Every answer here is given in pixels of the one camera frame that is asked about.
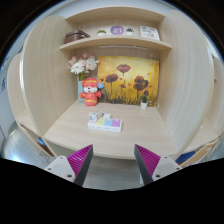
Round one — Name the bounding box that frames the red plush toy doll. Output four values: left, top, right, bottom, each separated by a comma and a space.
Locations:
79, 77, 104, 106

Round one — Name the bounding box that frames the small potted plant white pot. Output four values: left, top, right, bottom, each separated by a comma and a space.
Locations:
140, 95, 148, 109

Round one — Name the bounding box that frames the purple round number sign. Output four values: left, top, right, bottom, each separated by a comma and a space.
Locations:
110, 25, 124, 35

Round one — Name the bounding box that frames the yellow poppy flower painting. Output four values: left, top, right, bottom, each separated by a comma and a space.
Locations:
98, 56, 159, 105

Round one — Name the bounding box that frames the white framed picture card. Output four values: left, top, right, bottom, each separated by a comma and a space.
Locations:
140, 26, 160, 40

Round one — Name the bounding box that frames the small green plant right shelf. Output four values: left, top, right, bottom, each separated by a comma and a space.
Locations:
125, 27, 134, 35

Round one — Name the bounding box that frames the small green plant left shelf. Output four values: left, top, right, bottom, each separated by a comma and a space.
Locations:
97, 30, 106, 36

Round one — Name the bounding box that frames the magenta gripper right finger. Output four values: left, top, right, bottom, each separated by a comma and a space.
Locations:
134, 145, 181, 185

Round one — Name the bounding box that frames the wooden desk hutch shelf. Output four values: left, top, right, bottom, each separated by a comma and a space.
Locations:
8, 5, 224, 159

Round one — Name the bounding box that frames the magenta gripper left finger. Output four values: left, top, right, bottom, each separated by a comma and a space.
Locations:
45, 145, 93, 186

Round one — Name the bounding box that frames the white colourful power strip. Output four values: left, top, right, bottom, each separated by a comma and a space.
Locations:
88, 118, 122, 132

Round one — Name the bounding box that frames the pink white flower bouquet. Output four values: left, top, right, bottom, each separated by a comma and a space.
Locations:
68, 52, 99, 81

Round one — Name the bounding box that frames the small green plant shelf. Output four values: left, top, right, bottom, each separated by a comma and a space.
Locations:
125, 27, 134, 35
97, 30, 106, 36

